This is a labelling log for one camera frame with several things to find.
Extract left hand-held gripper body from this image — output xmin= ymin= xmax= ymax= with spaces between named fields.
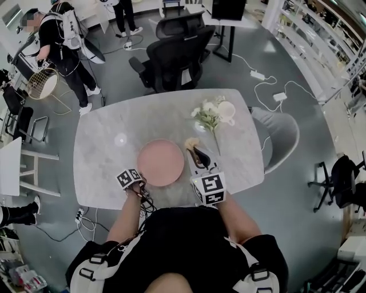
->
xmin=115 ymin=168 xmax=143 ymax=191

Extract black mesh office chair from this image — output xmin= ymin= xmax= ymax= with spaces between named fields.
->
xmin=128 ymin=12 xmax=216 ymax=93

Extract black metal frame chair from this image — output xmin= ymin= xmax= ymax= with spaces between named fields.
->
xmin=2 ymin=85 xmax=50 ymax=144

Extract person's bare leg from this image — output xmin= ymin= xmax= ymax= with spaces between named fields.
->
xmin=142 ymin=272 xmax=198 ymax=293

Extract person's black clothing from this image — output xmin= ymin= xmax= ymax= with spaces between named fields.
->
xmin=65 ymin=205 xmax=289 ymax=293

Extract gold wire round side table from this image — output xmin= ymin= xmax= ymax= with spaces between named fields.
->
xmin=26 ymin=67 xmax=73 ymax=116

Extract white desk with black legs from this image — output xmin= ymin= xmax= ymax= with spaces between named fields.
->
xmin=201 ymin=10 xmax=260 ymax=64

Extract white power cable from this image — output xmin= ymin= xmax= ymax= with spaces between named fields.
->
xmin=206 ymin=42 xmax=320 ymax=113

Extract black monitor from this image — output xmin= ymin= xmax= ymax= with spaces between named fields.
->
xmin=210 ymin=0 xmax=247 ymax=21

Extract white shelving unit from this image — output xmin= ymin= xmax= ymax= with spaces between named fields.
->
xmin=261 ymin=0 xmax=366 ymax=105

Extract black swivel office chair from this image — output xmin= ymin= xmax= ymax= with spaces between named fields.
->
xmin=307 ymin=150 xmax=366 ymax=213

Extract white harness with black buckles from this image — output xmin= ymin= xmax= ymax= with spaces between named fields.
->
xmin=70 ymin=234 xmax=280 ymax=293

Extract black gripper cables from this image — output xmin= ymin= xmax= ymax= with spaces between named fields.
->
xmin=130 ymin=176 xmax=158 ymax=229

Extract white cup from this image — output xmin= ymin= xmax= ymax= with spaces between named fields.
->
xmin=218 ymin=100 xmax=237 ymax=126

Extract pink round plate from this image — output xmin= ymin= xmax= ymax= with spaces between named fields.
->
xmin=136 ymin=138 xmax=185 ymax=187

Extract person's right forearm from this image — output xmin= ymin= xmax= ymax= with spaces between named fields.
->
xmin=216 ymin=193 xmax=263 ymax=246

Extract white artificial flower bouquet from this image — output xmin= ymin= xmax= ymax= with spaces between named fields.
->
xmin=190 ymin=96 xmax=227 ymax=157

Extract grey upholstered chair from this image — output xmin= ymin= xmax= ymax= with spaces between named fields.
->
xmin=250 ymin=106 xmax=301 ymax=175

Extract person's left forearm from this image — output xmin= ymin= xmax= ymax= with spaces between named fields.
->
xmin=106 ymin=186 xmax=157 ymax=244

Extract white wooden stool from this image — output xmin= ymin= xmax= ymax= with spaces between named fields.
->
xmin=0 ymin=136 xmax=62 ymax=198

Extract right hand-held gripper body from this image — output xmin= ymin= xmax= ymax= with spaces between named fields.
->
xmin=186 ymin=148 xmax=227 ymax=206

